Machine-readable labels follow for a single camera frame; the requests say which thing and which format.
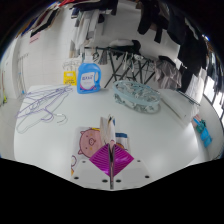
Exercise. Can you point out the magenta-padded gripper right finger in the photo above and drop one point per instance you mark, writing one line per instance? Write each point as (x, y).
(122, 160)

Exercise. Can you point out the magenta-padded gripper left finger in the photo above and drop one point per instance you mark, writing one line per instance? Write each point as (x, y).
(100, 160)

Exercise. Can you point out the cartoon print towel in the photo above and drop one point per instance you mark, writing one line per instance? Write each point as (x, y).
(88, 141)

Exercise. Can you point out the long white board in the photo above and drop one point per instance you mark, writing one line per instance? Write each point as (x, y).
(178, 105)

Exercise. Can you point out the blue detergent bottle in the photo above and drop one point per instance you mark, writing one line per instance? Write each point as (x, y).
(88, 80)

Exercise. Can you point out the teal bags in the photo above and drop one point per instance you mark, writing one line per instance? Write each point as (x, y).
(204, 133)

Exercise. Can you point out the yellow caution floor sign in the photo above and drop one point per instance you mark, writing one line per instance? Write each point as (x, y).
(70, 79)

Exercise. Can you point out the grey garment on rack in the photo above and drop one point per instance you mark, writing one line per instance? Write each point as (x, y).
(166, 73)

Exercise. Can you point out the white clip drying hanger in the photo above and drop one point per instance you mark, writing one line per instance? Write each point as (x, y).
(71, 64)

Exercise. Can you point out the black folding drying rack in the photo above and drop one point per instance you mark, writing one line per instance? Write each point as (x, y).
(115, 53)

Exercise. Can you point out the row of dark hanging clothes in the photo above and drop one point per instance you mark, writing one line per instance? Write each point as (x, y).
(191, 50)

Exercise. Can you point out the white hanging garments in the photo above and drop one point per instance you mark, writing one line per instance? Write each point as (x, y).
(85, 30)

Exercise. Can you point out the row of colourful hanging clothes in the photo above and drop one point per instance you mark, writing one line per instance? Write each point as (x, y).
(40, 20)

